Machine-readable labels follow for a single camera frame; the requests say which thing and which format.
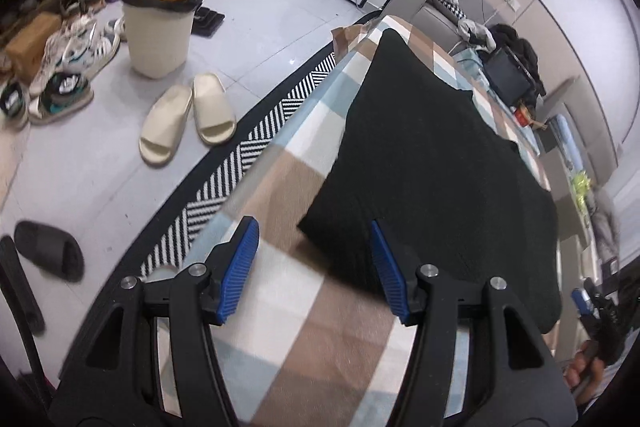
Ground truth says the black knit sweater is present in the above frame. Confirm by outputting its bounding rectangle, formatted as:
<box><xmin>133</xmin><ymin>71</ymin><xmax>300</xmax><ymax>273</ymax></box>
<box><xmin>298</xmin><ymin>29</ymin><xmax>562</xmax><ymax>332</ymax></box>

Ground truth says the black clothes pile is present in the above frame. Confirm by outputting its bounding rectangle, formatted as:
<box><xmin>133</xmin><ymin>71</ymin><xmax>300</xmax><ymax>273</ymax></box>
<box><xmin>488</xmin><ymin>24</ymin><xmax>547</xmax><ymax>96</ymax></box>

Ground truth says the person's right hand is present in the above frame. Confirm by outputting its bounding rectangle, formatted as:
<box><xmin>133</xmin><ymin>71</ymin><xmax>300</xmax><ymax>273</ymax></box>
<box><xmin>563</xmin><ymin>340</ymin><xmax>605</xmax><ymax>407</ymax></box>

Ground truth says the green toy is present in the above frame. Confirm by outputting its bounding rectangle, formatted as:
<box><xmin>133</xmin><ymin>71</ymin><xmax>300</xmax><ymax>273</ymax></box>
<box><xmin>570</xmin><ymin>170</ymin><xmax>591</xmax><ymax>215</ymax></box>

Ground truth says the black slipper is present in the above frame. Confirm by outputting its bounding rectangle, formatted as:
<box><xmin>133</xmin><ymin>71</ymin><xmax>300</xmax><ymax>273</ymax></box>
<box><xmin>13</xmin><ymin>220</ymin><xmax>85</xmax><ymax>283</ymax></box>

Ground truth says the plaid checkered blanket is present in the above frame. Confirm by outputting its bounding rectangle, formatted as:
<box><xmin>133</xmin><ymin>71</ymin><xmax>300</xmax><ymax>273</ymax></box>
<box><xmin>150</xmin><ymin>13</ymin><xmax>557</xmax><ymax>427</ymax></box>

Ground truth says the black white striped rug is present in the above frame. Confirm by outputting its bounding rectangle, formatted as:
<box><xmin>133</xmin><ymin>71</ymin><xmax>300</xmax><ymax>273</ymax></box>
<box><xmin>60</xmin><ymin>38</ymin><xmax>342</xmax><ymax>377</ymax></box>

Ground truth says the red instant noodle cup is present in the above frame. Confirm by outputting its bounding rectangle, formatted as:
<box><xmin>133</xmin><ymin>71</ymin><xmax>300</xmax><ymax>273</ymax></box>
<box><xmin>514</xmin><ymin>104</ymin><xmax>538</xmax><ymax>128</ymax></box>

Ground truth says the cream slipper left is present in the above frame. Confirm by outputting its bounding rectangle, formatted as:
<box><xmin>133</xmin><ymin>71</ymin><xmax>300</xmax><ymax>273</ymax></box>
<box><xmin>139</xmin><ymin>84</ymin><xmax>193</xmax><ymax>167</ymax></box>

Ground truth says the cream slipper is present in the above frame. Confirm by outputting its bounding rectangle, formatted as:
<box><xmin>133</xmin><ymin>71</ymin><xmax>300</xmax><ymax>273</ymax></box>
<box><xmin>139</xmin><ymin>84</ymin><xmax>193</xmax><ymax>167</ymax></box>
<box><xmin>193</xmin><ymin>72</ymin><xmax>236</xmax><ymax>146</ymax></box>

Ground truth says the black monitor screen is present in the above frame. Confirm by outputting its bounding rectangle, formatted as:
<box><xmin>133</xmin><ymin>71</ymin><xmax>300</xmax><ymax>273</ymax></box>
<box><xmin>484</xmin><ymin>48</ymin><xmax>537</xmax><ymax>107</ymax></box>

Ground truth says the cream slipper right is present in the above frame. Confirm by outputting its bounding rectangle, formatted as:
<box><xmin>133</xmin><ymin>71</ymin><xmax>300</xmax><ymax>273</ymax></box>
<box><xmin>193</xmin><ymin>72</ymin><xmax>236</xmax><ymax>146</ymax></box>

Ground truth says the black teal sneaker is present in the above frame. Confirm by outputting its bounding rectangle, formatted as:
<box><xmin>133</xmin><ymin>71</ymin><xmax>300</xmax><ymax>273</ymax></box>
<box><xmin>28</xmin><ymin>72</ymin><xmax>94</xmax><ymax>124</ymax></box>

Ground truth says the white green sneaker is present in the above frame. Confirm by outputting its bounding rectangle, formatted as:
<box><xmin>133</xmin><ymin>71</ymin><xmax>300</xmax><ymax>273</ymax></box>
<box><xmin>28</xmin><ymin>15</ymin><xmax>126</xmax><ymax>98</ymax></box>

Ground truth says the cream trash bin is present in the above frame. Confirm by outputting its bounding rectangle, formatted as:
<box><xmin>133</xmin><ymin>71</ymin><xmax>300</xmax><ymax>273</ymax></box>
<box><xmin>122</xmin><ymin>4</ymin><xmax>194</xmax><ymax>79</ymax></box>

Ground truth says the grey sofa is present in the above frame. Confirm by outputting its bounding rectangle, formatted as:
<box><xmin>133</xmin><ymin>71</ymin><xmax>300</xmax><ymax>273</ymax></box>
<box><xmin>385</xmin><ymin>0</ymin><xmax>618</xmax><ymax>185</ymax></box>

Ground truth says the black tray on floor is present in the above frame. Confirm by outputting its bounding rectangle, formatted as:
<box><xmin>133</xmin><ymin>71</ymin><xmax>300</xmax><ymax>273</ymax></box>
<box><xmin>191</xmin><ymin>5</ymin><xmax>224</xmax><ymax>38</ymax></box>

